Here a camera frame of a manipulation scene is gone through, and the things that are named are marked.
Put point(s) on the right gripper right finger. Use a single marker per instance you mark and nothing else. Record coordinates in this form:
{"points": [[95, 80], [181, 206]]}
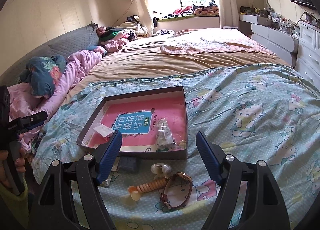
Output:
{"points": [[264, 206]]}

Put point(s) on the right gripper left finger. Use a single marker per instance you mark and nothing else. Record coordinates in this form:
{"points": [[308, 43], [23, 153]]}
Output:
{"points": [[53, 207]]}

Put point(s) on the orange spiral hair clip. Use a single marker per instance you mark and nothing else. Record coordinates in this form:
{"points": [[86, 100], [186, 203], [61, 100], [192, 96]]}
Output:
{"points": [[136, 192]]}

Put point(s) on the blue plastic box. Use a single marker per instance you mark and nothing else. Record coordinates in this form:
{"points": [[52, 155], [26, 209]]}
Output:
{"points": [[129, 164]]}

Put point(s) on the green sleeve forearm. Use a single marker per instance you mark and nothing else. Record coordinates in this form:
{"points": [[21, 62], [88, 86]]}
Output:
{"points": [[18, 205]]}

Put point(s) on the bagged dark jewelry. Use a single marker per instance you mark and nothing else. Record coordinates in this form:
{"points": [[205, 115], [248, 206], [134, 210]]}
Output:
{"points": [[164, 137]]}

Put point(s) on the left hand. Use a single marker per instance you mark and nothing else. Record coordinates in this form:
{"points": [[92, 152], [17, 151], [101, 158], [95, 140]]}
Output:
{"points": [[12, 165]]}

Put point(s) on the pink quilt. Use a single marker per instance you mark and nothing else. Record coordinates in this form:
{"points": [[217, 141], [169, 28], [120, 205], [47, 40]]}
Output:
{"points": [[78, 65]]}

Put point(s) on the dark floral pillow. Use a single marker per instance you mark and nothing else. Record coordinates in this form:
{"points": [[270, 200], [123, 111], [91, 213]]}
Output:
{"points": [[43, 74]]}

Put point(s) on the small clear flat bag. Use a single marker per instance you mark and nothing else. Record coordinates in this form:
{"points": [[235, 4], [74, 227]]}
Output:
{"points": [[103, 130]]}

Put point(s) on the Hello Kitty bed sheet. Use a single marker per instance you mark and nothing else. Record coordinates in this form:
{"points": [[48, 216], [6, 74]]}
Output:
{"points": [[255, 112]]}

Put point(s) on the clear pearl hair clip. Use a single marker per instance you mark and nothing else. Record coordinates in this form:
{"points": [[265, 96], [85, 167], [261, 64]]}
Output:
{"points": [[161, 170]]}

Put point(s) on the grey padded headboard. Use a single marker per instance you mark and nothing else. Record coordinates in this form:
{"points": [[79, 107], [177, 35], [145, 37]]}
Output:
{"points": [[63, 45]]}

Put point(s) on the grey cardboard box tray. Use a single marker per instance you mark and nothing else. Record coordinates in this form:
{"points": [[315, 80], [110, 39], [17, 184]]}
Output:
{"points": [[136, 122]]}

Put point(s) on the clothes pile on bed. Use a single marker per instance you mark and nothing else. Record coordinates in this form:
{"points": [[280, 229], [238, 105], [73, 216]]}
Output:
{"points": [[113, 38]]}

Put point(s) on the tan blanket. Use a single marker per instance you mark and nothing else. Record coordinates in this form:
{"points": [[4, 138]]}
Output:
{"points": [[143, 59]]}

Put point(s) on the white drawer dresser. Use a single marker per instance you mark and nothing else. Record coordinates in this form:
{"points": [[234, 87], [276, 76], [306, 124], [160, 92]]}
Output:
{"points": [[308, 58]]}

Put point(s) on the grey vanity desk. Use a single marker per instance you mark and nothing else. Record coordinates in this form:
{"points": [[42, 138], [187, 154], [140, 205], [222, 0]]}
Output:
{"points": [[259, 29]]}

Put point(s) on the pink patterned cloth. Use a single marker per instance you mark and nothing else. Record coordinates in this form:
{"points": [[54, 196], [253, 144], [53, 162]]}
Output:
{"points": [[212, 40]]}

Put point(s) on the brown strap wristwatch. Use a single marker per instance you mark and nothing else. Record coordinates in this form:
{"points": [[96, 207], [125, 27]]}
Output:
{"points": [[177, 191]]}

